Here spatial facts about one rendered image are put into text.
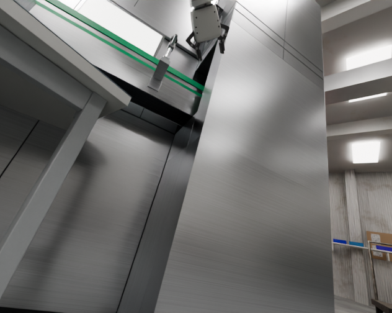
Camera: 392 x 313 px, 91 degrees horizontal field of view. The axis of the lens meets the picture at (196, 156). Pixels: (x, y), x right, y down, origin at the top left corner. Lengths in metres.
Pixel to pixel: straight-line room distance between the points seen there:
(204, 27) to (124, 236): 0.87
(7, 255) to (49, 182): 0.15
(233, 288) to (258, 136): 0.54
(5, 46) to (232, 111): 0.65
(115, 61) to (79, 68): 0.37
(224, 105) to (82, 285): 0.85
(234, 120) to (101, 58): 0.57
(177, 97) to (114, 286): 0.81
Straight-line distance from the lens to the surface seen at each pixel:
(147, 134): 1.01
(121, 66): 0.91
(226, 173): 0.68
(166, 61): 0.84
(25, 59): 0.58
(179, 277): 0.60
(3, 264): 0.54
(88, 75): 0.57
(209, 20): 0.83
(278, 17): 1.50
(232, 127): 0.76
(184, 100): 0.91
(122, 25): 1.33
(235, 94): 0.85
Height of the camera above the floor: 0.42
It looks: 24 degrees up
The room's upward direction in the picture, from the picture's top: 15 degrees clockwise
